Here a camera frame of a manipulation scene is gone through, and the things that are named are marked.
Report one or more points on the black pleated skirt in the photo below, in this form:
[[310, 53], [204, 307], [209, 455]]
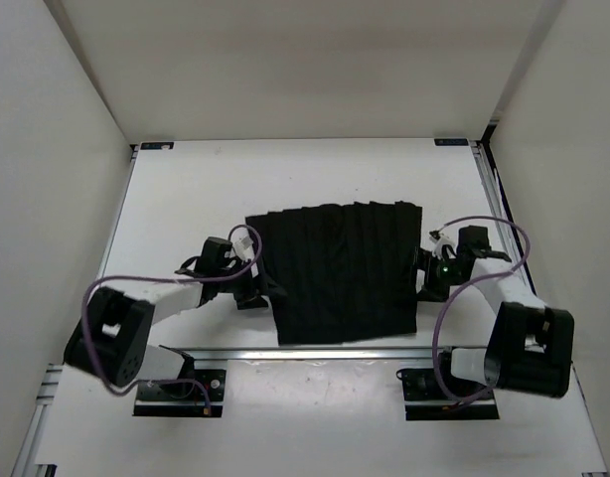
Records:
[[345, 269]]

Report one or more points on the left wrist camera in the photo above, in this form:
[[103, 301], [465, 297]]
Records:
[[243, 248]]

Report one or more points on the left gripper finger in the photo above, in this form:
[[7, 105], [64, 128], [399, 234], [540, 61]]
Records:
[[269, 287], [251, 301]]

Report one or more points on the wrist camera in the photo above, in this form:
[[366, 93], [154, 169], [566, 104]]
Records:
[[443, 245], [243, 248]]

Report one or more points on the right blue corner label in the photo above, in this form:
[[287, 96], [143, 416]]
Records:
[[451, 142]]

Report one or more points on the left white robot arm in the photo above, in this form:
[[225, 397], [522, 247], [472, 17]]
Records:
[[110, 341]]

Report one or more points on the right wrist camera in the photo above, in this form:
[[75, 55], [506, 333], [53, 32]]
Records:
[[443, 245]]

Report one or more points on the left blue corner label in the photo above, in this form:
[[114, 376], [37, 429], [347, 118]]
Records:
[[157, 145]]

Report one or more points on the blue corner label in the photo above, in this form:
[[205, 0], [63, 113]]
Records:
[[157, 145], [451, 142]]

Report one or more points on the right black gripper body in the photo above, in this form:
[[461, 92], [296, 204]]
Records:
[[441, 273]]

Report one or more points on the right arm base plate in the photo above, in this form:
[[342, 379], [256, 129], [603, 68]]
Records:
[[425, 401]]

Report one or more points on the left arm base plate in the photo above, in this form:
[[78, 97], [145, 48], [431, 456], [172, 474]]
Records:
[[186, 400]]

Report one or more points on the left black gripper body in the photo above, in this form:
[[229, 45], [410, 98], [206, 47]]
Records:
[[246, 285]]

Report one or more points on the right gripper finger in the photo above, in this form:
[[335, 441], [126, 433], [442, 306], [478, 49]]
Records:
[[427, 294], [419, 259]]

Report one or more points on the right aluminium side rail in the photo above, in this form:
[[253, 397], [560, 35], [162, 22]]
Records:
[[489, 172]]

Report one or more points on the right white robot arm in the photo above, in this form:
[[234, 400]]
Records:
[[530, 346]]

